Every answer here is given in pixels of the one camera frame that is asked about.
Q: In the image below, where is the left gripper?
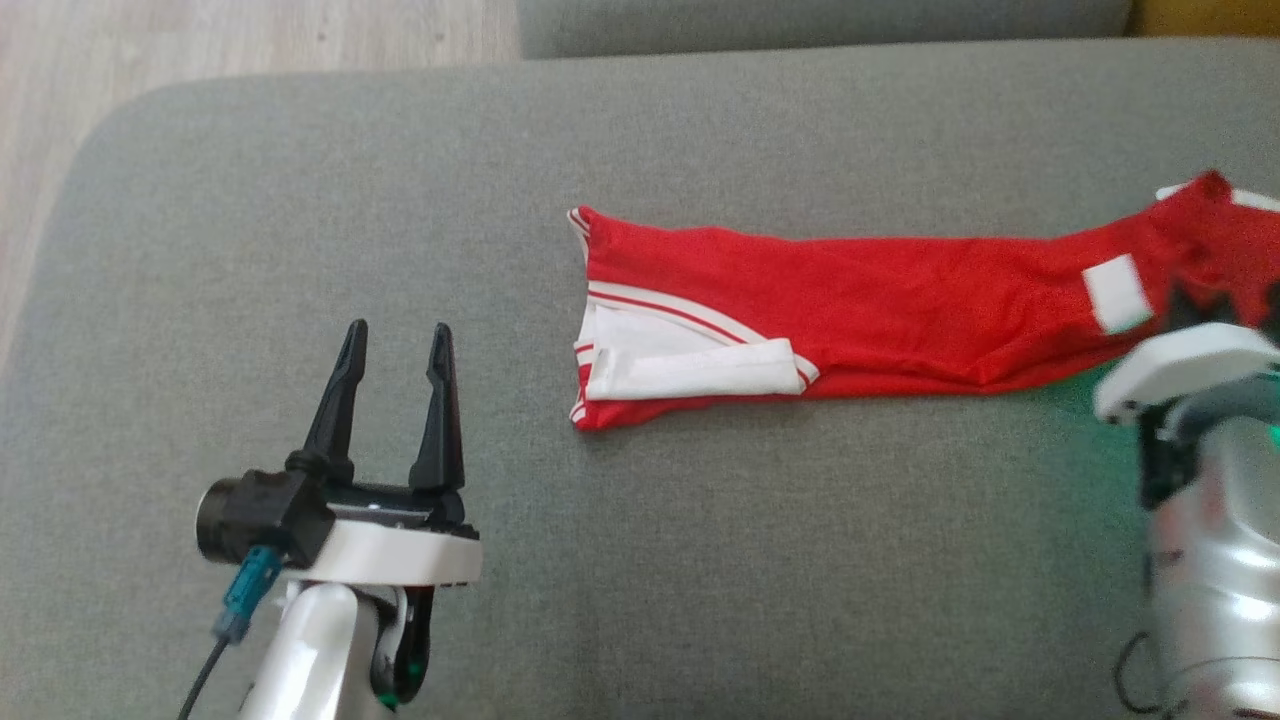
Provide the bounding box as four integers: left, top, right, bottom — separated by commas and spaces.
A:
284, 319, 484, 590

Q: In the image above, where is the grey sofa seat cushion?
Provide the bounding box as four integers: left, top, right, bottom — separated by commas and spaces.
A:
517, 0, 1136, 60
0, 38, 1280, 720

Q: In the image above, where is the large yellow sofa backrest cushion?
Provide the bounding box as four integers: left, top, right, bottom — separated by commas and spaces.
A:
1130, 0, 1280, 39

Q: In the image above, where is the black cable with teal connector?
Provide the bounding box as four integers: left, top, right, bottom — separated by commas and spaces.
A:
178, 545, 286, 720

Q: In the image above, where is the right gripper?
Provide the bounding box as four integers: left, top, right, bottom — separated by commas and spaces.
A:
1093, 285, 1280, 503

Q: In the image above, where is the red Bulls basketball jersey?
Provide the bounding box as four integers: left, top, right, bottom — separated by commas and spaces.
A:
567, 170, 1280, 433

